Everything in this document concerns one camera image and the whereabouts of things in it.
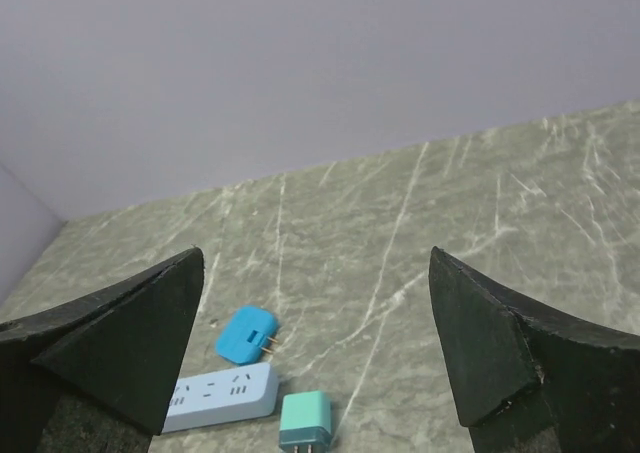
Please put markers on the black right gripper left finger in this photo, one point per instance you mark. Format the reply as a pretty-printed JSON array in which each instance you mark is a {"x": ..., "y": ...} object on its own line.
[{"x": 96, "y": 374}]

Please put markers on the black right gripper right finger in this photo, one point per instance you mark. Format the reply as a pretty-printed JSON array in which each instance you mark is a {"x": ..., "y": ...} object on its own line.
[{"x": 527, "y": 377}]

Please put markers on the blue plug adapter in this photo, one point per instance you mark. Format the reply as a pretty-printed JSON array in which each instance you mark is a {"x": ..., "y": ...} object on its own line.
[{"x": 249, "y": 334}]

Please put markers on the light blue power strip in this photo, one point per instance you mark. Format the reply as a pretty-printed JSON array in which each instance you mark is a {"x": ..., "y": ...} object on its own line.
[{"x": 221, "y": 397}]

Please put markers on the teal USB charger plug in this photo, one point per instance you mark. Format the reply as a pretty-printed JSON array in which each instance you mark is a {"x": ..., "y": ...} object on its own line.
[{"x": 306, "y": 423}]

